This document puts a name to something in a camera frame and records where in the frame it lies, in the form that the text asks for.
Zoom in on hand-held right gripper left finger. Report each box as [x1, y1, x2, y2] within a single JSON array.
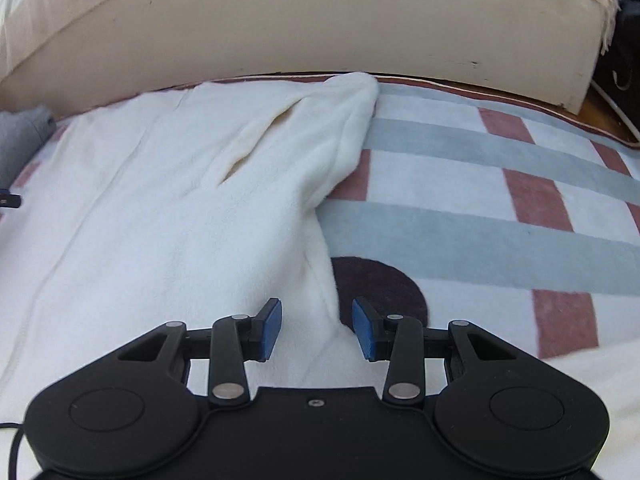
[[117, 298, 283, 407]]

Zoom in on cream white fleece garment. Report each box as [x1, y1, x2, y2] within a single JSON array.
[[0, 72, 381, 411]]

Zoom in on cream fringed sofa throw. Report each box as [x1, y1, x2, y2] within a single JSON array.
[[0, 0, 623, 92]]

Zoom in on black cable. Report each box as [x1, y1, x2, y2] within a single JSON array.
[[0, 420, 27, 480]]

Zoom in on thick white cable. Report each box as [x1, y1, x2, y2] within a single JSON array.
[[590, 79, 640, 148]]

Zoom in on beige sofa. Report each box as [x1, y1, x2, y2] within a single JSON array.
[[0, 0, 608, 121]]

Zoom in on black bag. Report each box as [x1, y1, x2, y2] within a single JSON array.
[[592, 0, 640, 131]]

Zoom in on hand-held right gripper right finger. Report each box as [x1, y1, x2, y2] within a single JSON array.
[[351, 297, 516, 404]]

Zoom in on grey folded garment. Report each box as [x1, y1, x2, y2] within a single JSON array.
[[0, 105, 53, 188]]

